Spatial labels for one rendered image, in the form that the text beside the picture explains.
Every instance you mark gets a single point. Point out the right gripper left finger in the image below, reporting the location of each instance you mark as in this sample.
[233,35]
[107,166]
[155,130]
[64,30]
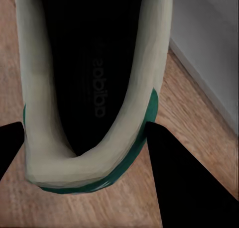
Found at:
[11,140]

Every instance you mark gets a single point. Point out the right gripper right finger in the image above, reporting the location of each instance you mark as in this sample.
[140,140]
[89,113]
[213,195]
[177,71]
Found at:
[189,196]

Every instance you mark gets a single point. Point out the gym shoe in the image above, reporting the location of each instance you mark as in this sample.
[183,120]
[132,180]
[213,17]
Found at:
[91,74]

